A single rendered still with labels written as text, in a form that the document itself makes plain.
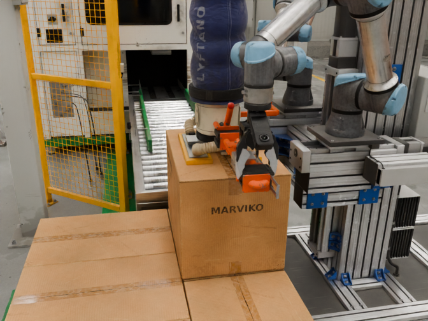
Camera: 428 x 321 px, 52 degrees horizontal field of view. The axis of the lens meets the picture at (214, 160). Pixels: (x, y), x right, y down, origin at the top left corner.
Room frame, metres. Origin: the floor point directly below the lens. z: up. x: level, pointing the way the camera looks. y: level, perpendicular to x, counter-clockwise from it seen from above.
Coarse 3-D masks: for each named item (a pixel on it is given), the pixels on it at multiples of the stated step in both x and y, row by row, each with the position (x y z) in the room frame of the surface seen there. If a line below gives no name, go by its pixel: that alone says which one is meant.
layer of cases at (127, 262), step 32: (64, 224) 1.77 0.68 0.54; (96, 224) 1.77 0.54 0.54; (128, 224) 1.77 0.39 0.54; (160, 224) 1.78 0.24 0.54; (32, 256) 1.51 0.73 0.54; (64, 256) 1.51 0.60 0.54; (96, 256) 1.51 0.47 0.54; (128, 256) 1.52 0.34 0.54; (160, 256) 1.52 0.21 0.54; (32, 288) 1.30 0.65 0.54; (64, 288) 1.31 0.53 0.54; (96, 288) 1.31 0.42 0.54; (128, 288) 1.31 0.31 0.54; (160, 288) 1.31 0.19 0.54; (192, 288) 1.31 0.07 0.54; (224, 288) 1.32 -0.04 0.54; (256, 288) 1.32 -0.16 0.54; (288, 288) 1.32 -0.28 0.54; (32, 320) 1.14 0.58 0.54; (64, 320) 1.14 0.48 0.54; (96, 320) 1.14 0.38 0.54; (128, 320) 1.14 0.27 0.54; (160, 320) 1.15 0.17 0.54; (192, 320) 1.15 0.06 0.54; (224, 320) 1.15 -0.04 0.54; (256, 320) 1.15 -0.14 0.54; (288, 320) 1.15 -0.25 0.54
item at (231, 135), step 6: (222, 126) 1.48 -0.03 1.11; (228, 126) 1.48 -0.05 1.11; (234, 126) 1.48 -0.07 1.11; (216, 132) 1.43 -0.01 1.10; (222, 132) 1.44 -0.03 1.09; (228, 132) 1.41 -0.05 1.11; (234, 132) 1.41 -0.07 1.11; (216, 138) 1.46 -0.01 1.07; (222, 138) 1.40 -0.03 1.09; (228, 138) 1.40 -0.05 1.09; (234, 138) 1.41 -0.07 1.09; (216, 144) 1.43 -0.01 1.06; (222, 144) 1.40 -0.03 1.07
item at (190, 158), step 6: (192, 132) 1.75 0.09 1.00; (180, 138) 1.76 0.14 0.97; (180, 144) 1.72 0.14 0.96; (186, 144) 1.67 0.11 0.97; (192, 144) 1.61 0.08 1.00; (186, 150) 1.61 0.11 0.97; (186, 156) 1.55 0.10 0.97; (192, 156) 1.54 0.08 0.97; (198, 156) 1.54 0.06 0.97; (204, 156) 1.54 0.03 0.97; (210, 156) 1.55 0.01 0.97; (186, 162) 1.50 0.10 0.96; (192, 162) 1.50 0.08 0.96; (198, 162) 1.51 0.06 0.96; (204, 162) 1.51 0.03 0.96; (210, 162) 1.52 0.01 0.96
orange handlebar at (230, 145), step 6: (276, 108) 1.81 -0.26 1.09; (246, 114) 1.74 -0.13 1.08; (270, 114) 1.76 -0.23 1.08; (276, 114) 1.77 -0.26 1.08; (216, 126) 1.55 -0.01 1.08; (228, 144) 1.33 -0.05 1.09; (234, 144) 1.33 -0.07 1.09; (228, 150) 1.31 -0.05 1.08; (234, 150) 1.29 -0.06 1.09; (252, 162) 1.19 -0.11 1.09; (252, 180) 1.06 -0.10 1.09; (264, 180) 1.06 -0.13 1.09; (252, 186) 1.04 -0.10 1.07; (258, 186) 1.04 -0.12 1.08; (264, 186) 1.05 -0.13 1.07
